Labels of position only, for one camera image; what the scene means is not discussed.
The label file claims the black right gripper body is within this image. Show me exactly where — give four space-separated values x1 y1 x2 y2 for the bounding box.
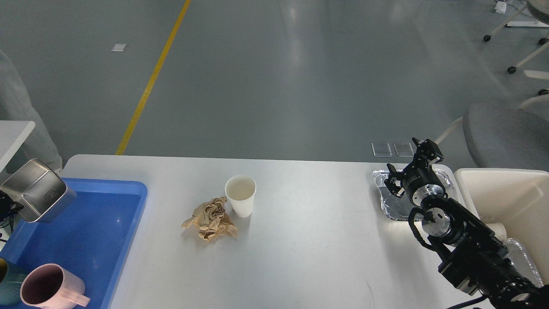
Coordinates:
401 167 446 206

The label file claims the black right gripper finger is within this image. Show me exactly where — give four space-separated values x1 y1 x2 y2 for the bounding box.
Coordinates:
384 164 408 198
410 137 444 171

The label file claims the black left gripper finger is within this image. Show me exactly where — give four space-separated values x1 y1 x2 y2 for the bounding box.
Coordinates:
0 191 24 221

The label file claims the aluminium foil tray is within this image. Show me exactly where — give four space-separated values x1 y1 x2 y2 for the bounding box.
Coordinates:
372 168 459 221

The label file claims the stainless steel rectangular tray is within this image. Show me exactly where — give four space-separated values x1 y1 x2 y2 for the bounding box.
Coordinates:
1 158 77 223

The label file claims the pink plastic mug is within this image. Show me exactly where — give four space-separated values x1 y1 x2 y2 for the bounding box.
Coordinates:
20 263 90 309

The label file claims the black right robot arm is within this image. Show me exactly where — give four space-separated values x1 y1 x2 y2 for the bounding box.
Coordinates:
384 138 549 309

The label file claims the teal ceramic cup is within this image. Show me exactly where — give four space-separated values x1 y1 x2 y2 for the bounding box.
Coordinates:
0 258 29 306

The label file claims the blue plastic tray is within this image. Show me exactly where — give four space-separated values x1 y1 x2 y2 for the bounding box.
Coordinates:
1 178 148 309

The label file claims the paper cup in bin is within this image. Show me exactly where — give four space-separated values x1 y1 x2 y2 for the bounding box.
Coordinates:
486 222 508 242

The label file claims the cream plastic bin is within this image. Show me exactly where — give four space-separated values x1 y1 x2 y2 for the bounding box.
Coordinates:
454 168 549 284

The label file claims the foil tray in bin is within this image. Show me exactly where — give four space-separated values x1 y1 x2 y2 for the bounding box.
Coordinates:
503 238 544 288

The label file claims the white rolling chair base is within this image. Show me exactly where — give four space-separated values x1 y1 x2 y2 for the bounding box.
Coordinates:
483 0 549 108

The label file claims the white paper cup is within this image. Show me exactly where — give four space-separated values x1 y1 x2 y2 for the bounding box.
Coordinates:
225 175 257 218

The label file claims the crumpled brown paper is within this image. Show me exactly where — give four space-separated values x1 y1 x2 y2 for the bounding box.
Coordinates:
181 196 239 241

